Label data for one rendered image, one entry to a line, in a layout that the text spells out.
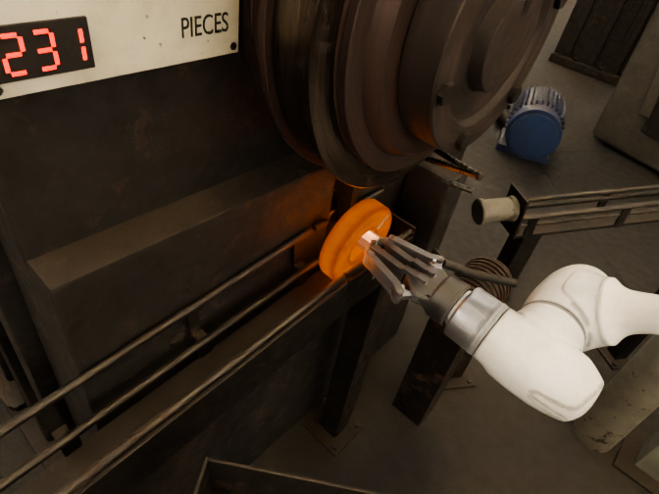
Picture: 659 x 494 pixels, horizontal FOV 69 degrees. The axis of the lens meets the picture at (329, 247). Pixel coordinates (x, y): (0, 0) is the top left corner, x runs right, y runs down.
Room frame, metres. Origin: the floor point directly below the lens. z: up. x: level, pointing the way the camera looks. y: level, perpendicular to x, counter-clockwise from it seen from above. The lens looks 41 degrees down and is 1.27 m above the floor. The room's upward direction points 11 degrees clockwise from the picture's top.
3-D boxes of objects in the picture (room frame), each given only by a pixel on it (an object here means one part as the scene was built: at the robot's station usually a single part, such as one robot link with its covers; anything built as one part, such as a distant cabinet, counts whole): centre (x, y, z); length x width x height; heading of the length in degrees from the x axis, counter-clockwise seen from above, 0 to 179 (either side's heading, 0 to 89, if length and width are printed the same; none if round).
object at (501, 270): (0.85, -0.36, 0.27); 0.22 x 0.13 x 0.53; 144
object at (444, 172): (0.86, -0.18, 0.68); 0.11 x 0.08 x 0.24; 54
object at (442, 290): (0.54, -0.17, 0.76); 0.09 x 0.08 x 0.07; 54
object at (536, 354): (0.45, -0.33, 0.75); 0.16 x 0.13 x 0.11; 54
